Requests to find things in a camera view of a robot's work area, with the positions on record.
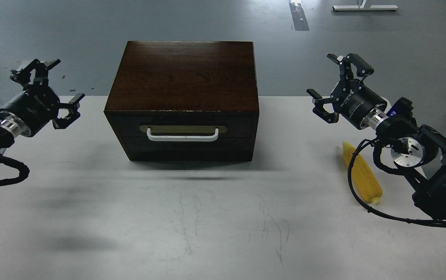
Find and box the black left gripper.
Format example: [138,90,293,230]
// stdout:
[0,59,85,138]

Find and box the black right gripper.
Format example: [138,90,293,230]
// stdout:
[306,53,388,130]

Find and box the yellow corn cob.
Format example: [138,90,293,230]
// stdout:
[351,155,383,205]

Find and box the wooden drawer with white handle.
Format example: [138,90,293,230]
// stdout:
[105,111,259,161]

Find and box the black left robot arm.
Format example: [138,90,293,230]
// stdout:
[0,59,84,186]

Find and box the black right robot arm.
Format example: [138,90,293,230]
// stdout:
[307,53,446,228]

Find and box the dark wooden drawer cabinet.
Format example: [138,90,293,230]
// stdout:
[104,41,260,163]

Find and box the grey floor tape strip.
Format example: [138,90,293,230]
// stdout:
[288,0,310,32]

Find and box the white table leg base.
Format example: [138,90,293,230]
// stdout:
[332,0,399,11]

